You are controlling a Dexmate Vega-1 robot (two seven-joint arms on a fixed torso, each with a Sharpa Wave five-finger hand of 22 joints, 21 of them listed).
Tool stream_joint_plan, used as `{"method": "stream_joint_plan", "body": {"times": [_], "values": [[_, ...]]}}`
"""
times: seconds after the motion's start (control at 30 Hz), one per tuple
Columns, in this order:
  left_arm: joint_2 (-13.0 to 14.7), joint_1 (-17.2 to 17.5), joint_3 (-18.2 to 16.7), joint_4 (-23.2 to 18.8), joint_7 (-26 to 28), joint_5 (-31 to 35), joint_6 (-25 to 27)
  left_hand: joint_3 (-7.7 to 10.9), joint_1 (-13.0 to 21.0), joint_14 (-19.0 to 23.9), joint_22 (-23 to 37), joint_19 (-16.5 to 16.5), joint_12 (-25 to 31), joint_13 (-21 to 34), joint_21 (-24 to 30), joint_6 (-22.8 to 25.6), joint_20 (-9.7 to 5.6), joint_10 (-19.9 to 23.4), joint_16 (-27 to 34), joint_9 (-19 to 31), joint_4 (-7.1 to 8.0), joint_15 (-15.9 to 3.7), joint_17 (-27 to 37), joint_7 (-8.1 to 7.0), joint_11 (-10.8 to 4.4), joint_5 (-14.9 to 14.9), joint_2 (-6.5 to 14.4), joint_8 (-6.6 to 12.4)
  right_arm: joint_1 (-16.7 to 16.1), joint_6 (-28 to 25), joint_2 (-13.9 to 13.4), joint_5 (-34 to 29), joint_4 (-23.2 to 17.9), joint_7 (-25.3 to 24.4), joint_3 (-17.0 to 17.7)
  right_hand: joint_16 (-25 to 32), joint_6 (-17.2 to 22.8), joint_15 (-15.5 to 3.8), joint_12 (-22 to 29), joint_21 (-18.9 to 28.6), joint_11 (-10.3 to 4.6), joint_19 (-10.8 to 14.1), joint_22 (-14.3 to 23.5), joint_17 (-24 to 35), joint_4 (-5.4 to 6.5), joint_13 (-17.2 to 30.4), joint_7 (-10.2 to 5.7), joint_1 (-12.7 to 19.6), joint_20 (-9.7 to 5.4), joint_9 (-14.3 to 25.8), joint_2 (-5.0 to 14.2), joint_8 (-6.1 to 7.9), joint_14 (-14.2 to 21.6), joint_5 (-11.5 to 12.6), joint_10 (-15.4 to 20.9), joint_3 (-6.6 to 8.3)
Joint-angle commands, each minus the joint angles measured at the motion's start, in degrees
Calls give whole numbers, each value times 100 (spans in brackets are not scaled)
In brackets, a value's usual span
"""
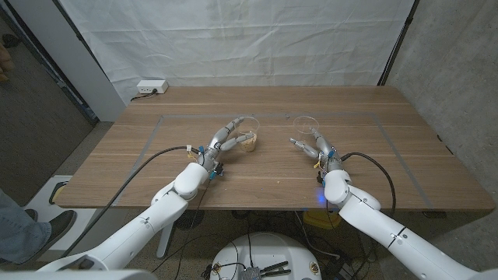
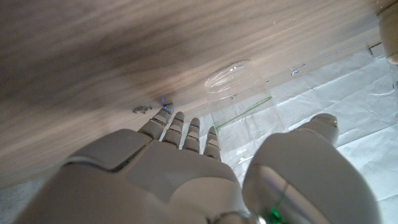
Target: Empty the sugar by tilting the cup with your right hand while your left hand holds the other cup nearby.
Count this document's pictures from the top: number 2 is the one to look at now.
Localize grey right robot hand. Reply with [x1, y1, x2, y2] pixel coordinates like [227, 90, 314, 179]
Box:
[12, 104, 383, 224]

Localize clear plastic cup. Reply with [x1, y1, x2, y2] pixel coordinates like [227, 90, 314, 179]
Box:
[204, 59, 289, 184]

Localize white backdrop cloth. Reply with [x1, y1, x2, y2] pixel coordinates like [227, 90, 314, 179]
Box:
[186, 49, 398, 224]

